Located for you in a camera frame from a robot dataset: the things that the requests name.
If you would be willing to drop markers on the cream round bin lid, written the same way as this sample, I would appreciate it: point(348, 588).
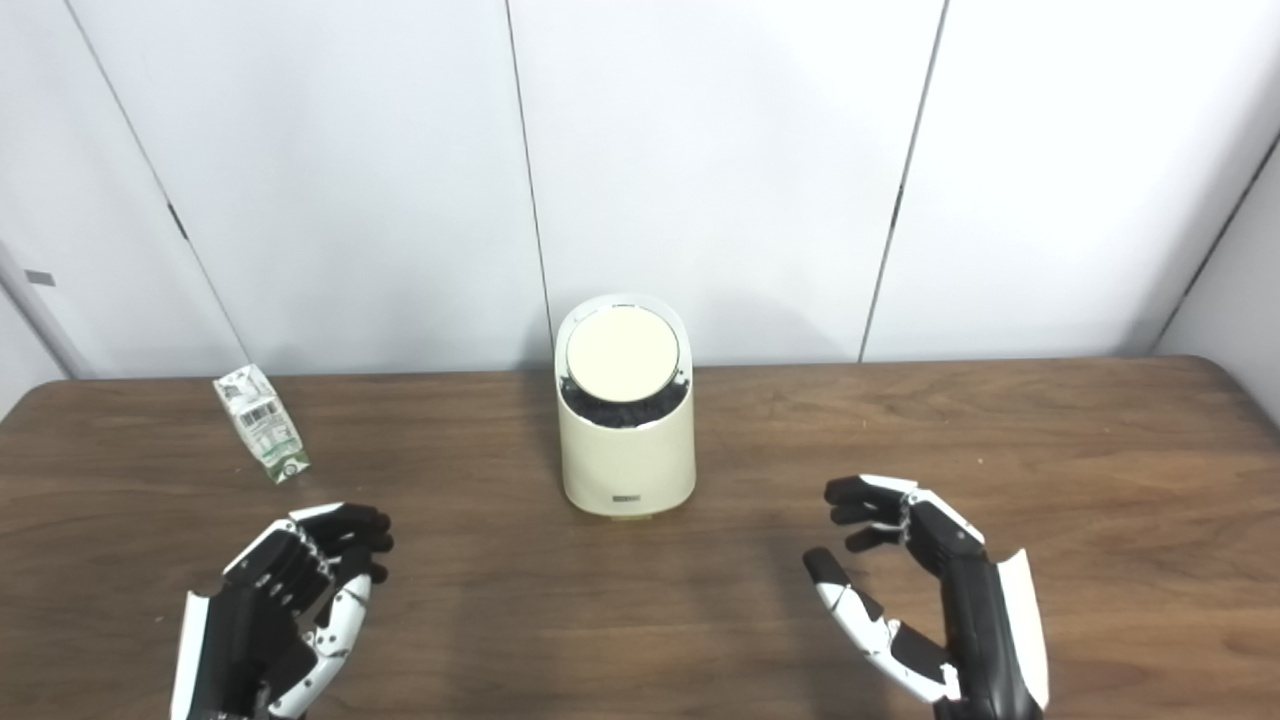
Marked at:
point(622, 355)

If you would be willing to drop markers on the black wall panel hinge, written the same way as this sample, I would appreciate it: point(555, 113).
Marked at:
point(178, 221)

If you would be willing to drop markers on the black bin liner bag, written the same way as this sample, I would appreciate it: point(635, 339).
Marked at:
point(620, 412)

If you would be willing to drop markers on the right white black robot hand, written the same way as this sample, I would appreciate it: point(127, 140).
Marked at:
point(975, 610)

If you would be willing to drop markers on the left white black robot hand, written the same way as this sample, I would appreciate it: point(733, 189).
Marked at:
point(250, 620)

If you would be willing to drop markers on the grey wall tag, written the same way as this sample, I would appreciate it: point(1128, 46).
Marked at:
point(40, 278)

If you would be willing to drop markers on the cream-colored trash bin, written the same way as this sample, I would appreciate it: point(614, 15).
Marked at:
point(625, 465)

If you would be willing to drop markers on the white green milk carton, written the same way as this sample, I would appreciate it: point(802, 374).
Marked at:
point(262, 425)

